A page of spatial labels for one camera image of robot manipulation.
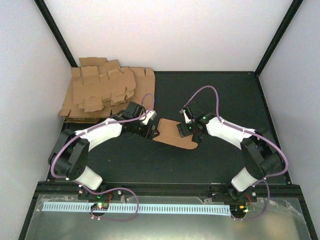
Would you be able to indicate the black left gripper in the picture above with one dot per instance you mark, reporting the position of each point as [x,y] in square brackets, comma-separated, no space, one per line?
[148,133]

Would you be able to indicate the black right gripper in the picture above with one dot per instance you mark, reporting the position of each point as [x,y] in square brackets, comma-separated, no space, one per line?
[183,130]

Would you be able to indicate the brown cardboard box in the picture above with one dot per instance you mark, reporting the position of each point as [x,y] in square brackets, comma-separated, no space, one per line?
[169,134]

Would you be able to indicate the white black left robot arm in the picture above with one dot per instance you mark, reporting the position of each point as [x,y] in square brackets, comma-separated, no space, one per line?
[69,156]

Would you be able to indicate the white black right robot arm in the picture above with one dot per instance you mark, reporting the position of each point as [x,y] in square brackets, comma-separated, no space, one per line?
[261,157]

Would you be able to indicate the stack of flat cardboard blanks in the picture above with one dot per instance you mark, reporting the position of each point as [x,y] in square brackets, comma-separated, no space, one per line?
[100,87]

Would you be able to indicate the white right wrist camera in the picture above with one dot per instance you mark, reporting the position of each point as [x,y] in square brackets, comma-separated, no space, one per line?
[187,117]

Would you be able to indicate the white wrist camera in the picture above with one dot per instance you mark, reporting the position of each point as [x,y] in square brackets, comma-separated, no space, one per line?
[187,117]
[149,117]

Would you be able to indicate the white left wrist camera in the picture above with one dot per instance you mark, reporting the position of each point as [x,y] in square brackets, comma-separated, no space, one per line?
[149,117]

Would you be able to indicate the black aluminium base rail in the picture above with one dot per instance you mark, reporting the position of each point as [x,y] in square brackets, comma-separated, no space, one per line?
[217,192]

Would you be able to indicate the white slotted cable duct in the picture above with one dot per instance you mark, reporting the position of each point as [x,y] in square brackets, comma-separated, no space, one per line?
[141,208]

